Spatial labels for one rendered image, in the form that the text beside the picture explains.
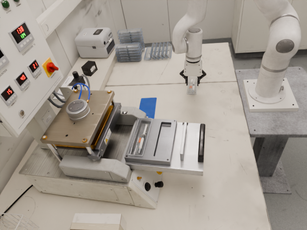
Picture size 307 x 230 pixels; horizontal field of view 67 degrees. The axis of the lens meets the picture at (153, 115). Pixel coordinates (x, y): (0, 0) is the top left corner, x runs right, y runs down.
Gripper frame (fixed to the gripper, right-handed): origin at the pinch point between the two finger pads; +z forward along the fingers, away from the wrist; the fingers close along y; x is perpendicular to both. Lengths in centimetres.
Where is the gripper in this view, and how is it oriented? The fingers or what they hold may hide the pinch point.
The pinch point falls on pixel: (192, 82)
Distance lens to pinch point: 139.5
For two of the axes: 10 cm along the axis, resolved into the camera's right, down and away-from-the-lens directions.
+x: -1.8, 6.9, -7.0
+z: 0.9, 7.2, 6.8
